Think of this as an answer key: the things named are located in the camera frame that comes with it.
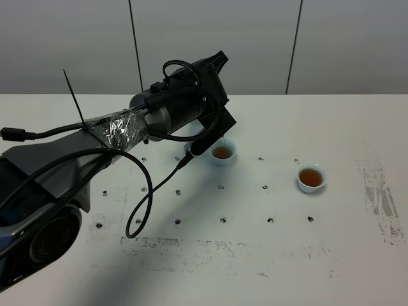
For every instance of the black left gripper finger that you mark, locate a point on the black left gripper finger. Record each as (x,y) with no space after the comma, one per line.
(218,60)

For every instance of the pale blue porcelain teapot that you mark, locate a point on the pale blue porcelain teapot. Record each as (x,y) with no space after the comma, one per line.
(196,127)

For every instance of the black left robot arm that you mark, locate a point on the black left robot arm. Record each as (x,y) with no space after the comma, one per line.
(45,177)

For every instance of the near blue porcelain teacup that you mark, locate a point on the near blue porcelain teacup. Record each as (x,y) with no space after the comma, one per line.
(223,152)

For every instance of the blue porcelain teacup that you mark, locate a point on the blue porcelain teacup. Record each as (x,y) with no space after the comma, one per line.
(310,178)
(223,152)

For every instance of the far right blue porcelain teacup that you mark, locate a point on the far right blue porcelain teacup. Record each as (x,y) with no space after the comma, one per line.
(310,178)

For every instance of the black cable tie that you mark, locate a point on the black cable tie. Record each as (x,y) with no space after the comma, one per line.
(76,102)

